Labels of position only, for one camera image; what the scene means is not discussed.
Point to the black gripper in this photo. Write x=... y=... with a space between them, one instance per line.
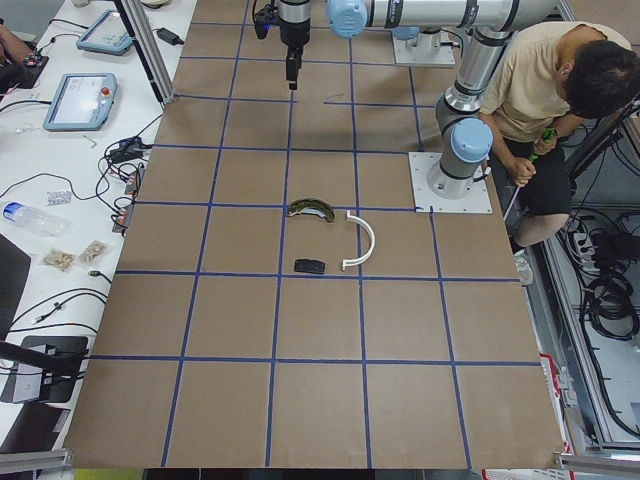
x=290 y=31

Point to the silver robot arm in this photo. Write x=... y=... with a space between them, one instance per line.
x=466 y=139

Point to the black power adapter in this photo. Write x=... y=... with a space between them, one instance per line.
x=169 y=36

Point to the green curved brake shoe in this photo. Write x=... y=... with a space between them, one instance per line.
x=311 y=206

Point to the far blue teach pendant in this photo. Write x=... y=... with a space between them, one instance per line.
x=107 y=35

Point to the blue teach pendant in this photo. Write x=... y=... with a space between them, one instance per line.
x=107 y=35
x=82 y=102

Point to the black brake pad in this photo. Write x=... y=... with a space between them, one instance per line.
x=309 y=266

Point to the near blue teach pendant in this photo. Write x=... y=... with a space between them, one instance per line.
x=82 y=102

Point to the person in beige shirt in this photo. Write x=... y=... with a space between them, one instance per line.
x=554 y=76

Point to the clear plastic water bottle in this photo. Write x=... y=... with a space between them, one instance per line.
x=33 y=220

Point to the bag of small parts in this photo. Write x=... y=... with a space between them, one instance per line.
x=58 y=259

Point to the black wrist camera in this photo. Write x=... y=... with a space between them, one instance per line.
x=264 y=18

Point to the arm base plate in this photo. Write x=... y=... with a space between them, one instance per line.
x=414 y=46
x=435 y=192

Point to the aluminium frame post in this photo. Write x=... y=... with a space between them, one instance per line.
x=139 y=30

